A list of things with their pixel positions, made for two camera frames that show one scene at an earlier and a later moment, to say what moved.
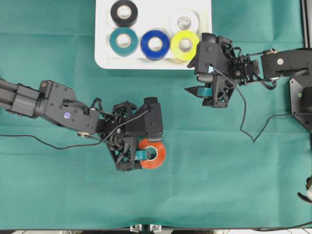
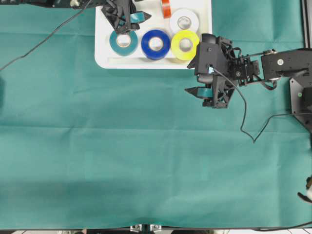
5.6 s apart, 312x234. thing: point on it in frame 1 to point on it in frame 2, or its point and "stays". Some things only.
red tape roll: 157,162 to 167,9
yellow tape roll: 181,55 stays
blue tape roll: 152,55 stays
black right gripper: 217,62 stays
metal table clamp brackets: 138,227 stays
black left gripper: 117,130 to 117,12
